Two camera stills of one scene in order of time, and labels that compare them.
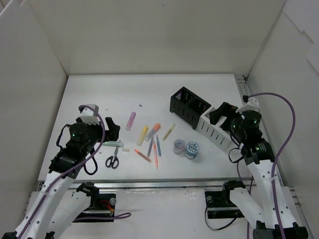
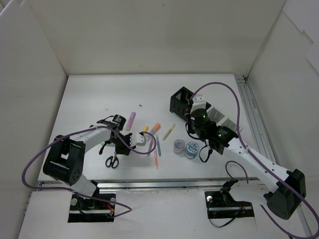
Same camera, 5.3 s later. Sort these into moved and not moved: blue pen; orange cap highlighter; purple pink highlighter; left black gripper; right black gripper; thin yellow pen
Moved: left black gripper; right black gripper
Not moved: blue pen; purple pink highlighter; thin yellow pen; orange cap highlighter
